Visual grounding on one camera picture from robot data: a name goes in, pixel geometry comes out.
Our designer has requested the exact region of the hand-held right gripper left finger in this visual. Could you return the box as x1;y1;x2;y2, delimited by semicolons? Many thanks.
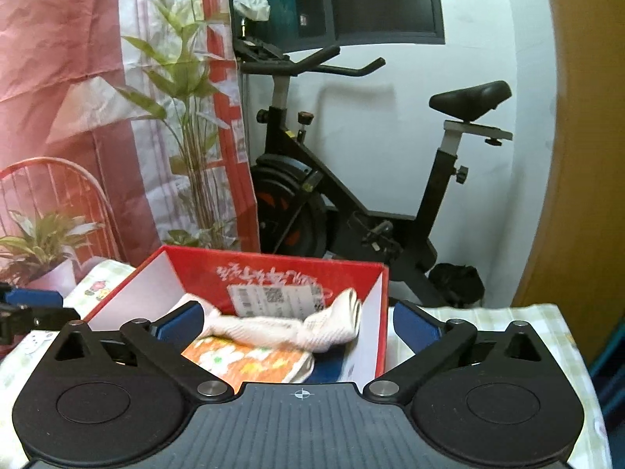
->
40;300;236;405

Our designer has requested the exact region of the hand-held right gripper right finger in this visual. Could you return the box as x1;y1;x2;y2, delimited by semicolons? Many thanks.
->
361;300;563;406

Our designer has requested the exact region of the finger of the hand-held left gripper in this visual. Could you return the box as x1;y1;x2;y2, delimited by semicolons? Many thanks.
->
0;285;66;308
0;305;82;349

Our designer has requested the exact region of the red strawberry print box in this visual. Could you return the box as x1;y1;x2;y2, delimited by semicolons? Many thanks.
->
85;245;390;385

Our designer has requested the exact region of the orange patterned cloth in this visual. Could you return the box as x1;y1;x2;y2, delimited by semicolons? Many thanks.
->
180;335;316;396

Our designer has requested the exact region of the white sock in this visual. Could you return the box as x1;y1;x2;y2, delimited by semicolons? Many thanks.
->
177;288;363;354

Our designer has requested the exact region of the dark blue cloth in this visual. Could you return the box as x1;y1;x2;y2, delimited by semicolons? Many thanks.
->
307;351;358;385

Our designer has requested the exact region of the black bag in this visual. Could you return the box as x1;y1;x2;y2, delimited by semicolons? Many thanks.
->
429;262;486;310

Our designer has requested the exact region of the green checked rabbit tablecloth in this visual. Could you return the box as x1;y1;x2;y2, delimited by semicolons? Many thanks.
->
0;258;612;469

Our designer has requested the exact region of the black exercise bike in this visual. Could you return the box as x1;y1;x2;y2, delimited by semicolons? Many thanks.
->
232;14;514;310

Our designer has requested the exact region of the printed backdrop cloth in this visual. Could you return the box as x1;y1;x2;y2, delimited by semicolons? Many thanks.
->
0;0;261;300

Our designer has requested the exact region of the wooden door panel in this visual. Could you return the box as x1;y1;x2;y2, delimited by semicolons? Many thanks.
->
508;0;625;368

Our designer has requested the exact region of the dark framed window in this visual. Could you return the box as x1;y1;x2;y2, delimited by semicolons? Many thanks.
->
225;0;446;55

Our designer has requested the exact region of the white cloth on bike handlebar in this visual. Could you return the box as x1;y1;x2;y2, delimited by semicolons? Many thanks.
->
233;0;271;23

